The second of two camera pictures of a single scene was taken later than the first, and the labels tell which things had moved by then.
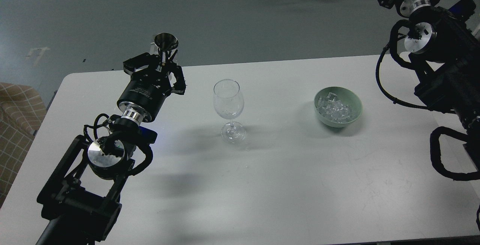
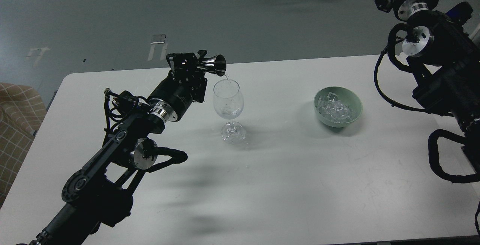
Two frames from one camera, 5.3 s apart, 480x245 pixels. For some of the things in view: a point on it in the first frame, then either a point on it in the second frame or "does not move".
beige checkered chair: x=22 y=108 does not move
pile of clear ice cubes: x=333 y=110 does not move
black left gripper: x=146 y=91 → x=184 y=84
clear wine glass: x=228 y=102 does not move
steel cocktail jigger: x=165 y=41 → x=216 y=64
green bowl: x=337 y=107 does not move
